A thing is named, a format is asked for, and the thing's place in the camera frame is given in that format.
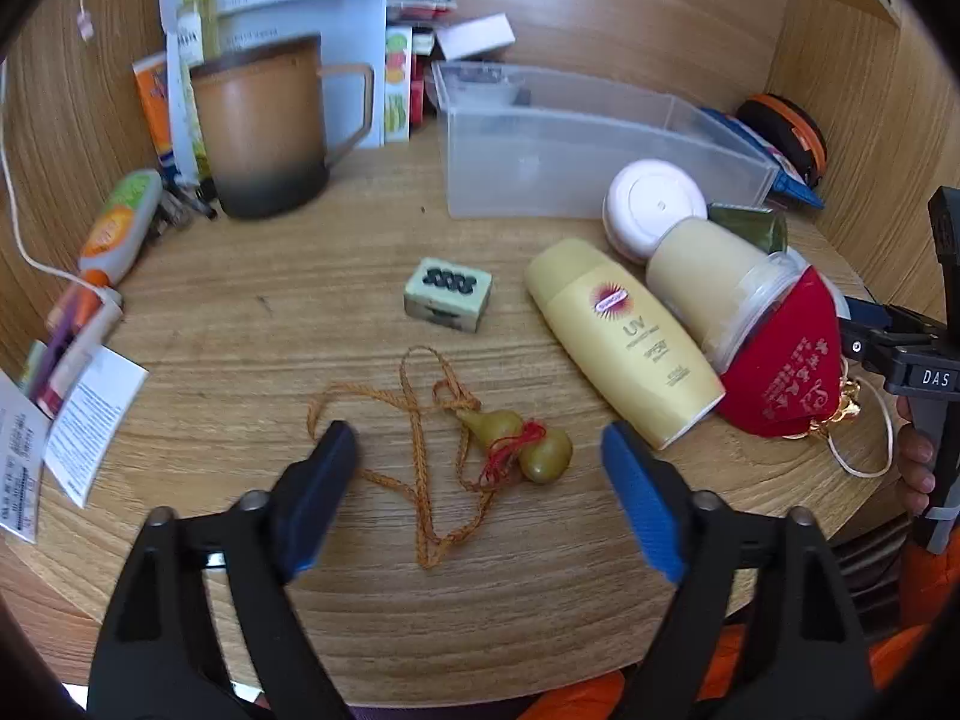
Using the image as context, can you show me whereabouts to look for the red drawstring pouch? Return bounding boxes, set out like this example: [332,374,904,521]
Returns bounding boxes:
[716,266,897,479]

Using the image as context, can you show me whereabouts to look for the blue fabric pouch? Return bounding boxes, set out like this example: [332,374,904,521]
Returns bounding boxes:
[701,106,826,209]

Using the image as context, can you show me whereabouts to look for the orange black round case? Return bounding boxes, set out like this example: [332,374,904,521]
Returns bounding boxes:
[735,94,828,188]

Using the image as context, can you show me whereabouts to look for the person's orange clothing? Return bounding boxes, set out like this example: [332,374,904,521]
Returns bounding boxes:
[525,626,751,720]

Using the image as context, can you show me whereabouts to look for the green orange tube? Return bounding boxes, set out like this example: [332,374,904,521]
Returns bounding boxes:
[79,169,164,287]

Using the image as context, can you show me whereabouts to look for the person's right hand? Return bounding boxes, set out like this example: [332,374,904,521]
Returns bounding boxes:
[895,394,940,517]

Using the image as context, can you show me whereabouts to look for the purple orange tube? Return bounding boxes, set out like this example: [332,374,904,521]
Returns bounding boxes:
[26,283,125,417]

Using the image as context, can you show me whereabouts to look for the white folder with papers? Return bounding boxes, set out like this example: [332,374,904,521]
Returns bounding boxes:
[157,0,387,181]

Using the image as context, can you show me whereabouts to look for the dark binder clip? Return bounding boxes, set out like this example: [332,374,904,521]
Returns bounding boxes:
[156,172,220,232]

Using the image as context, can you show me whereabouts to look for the brown ceramic mug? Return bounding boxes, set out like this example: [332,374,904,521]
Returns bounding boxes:
[187,34,376,222]

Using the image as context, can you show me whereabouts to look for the red flat packets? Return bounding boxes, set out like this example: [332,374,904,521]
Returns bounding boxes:
[386,0,458,22]

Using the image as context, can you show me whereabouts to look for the white receipt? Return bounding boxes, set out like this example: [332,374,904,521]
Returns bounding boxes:
[0,371,52,543]

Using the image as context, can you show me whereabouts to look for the white folded leaflet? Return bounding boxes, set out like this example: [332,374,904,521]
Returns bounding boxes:
[43,347,149,507]

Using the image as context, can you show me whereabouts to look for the clear jar with cream filling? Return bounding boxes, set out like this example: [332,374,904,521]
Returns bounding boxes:
[645,216,811,376]

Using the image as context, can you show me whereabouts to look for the yellow sunscreen bottle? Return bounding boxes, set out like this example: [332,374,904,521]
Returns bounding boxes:
[523,238,727,451]

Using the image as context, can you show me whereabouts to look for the small green tile box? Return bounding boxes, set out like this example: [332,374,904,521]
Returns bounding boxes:
[403,257,494,335]

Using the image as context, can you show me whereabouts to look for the small white cardboard box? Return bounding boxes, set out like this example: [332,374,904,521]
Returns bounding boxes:
[435,15,517,62]

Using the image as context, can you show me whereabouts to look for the gourd pendant with orange cord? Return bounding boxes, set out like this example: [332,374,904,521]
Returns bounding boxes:
[307,345,575,569]

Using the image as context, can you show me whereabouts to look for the fruit printed box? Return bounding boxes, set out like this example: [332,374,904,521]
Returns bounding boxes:
[384,26,415,143]

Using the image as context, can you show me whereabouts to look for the dark green foil packet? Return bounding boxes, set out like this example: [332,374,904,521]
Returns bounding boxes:
[707,202,790,254]

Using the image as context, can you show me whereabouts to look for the clear plastic storage box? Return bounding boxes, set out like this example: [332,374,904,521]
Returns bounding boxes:
[431,60,781,220]

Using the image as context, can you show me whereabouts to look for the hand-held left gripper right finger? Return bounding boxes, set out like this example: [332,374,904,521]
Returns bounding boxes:
[600,421,877,720]

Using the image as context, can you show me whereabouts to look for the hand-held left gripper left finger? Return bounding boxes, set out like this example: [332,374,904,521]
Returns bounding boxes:
[86,420,359,720]

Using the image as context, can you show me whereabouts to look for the wooden desktop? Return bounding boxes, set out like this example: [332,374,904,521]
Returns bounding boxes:
[0,142,912,710]

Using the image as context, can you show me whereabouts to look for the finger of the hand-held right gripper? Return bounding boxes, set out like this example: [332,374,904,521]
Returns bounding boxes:
[838,296,947,377]

